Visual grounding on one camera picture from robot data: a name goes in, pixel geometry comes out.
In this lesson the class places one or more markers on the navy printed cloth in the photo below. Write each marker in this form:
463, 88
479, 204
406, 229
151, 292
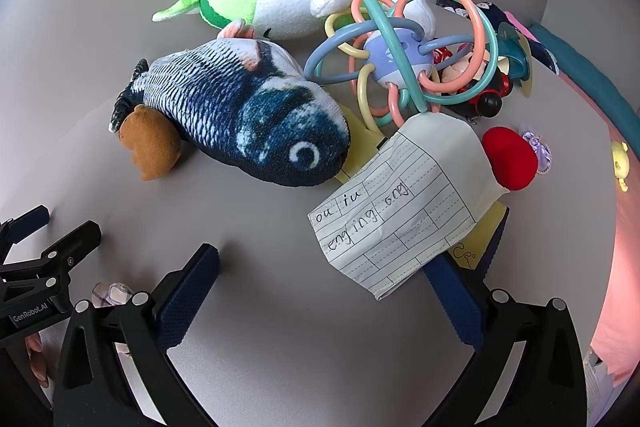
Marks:
492, 13

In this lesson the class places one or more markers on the brown plush cookie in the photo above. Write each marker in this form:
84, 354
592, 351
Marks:
147, 142

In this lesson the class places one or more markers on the purple scrunchie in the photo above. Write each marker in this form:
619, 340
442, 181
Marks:
542, 152

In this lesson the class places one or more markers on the yellow paper sheet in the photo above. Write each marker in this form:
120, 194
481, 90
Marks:
472, 239

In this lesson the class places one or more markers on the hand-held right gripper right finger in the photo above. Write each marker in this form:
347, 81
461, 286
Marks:
455, 302

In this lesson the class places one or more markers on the red plush ball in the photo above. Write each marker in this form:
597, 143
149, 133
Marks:
510, 157

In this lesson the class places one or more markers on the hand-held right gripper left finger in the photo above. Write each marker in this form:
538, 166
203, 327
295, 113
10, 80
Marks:
192, 297

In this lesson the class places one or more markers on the person's left hand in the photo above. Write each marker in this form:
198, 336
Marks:
37, 354

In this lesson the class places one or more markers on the teal translucent toy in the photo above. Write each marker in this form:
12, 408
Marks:
517, 52

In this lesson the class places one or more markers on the small yellow toy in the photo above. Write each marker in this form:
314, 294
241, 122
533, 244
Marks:
620, 162

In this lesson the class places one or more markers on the pink bed sheet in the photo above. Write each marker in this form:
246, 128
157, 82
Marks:
625, 257

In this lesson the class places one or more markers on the lined paper sheet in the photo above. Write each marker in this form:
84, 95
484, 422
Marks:
400, 207

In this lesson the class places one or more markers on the blue fish plush toy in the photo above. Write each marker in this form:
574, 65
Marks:
240, 107

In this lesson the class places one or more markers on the teal blanket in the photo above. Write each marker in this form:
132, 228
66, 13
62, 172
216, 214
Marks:
585, 72

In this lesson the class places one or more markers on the red black cartoon figurine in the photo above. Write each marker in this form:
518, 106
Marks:
480, 99

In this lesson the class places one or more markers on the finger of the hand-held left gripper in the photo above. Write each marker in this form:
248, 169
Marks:
75, 243
30, 220

